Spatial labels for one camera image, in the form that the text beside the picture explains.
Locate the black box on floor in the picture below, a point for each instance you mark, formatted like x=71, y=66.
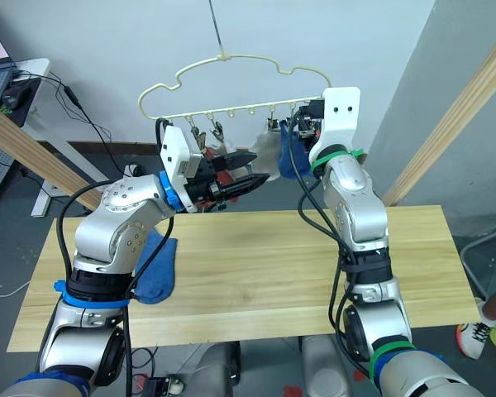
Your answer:
x=159, y=388

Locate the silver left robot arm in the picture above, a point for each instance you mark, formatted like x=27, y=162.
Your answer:
x=120, y=207

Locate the grey metal chair frame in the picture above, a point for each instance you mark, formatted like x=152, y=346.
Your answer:
x=473, y=264

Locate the blue sock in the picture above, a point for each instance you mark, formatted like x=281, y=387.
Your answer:
x=287, y=161
x=161, y=273

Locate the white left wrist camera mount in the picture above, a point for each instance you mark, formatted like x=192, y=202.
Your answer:
x=175, y=153

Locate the power strip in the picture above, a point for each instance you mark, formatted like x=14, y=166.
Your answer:
x=135, y=170

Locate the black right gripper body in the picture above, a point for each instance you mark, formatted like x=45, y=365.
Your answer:
x=312, y=113

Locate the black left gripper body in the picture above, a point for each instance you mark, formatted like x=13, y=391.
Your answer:
x=200, y=188

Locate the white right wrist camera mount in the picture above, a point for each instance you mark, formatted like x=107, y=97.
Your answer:
x=339, y=120

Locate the thin metal hanging rod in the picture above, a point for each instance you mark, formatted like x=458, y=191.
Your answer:
x=216, y=25

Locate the black computer mouse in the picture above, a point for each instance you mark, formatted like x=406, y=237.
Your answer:
x=12, y=100

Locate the red sock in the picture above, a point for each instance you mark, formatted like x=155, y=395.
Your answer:
x=226, y=176

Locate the black desk mat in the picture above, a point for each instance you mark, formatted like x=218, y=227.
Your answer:
x=27, y=99

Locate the white sock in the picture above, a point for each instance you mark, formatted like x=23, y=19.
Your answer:
x=227, y=146
x=264, y=153

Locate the wooden beam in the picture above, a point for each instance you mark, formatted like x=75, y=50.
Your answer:
x=450, y=116
x=25, y=153

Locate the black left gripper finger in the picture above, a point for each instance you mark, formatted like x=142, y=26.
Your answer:
x=239, y=186
x=237, y=159

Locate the grey rounded robot leg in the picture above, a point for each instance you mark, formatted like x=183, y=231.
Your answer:
x=326, y=368
x=215, y=372

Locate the metal hanger clip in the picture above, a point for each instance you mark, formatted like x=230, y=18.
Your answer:
x=271, y=122
x=217, y=130
x=195, y=134

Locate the white desk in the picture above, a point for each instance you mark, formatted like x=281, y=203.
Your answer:
x=53, y=173

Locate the cream plastic clip hanger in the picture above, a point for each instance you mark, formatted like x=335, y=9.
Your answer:
x=239, y=108

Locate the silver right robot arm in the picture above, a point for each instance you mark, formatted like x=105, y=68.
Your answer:
x=355, y=198

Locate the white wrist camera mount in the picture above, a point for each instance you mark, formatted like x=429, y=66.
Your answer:
x=339, y=120
x=175, y=153

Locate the white orange sneaker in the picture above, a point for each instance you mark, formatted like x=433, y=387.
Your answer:
x=475, y=337

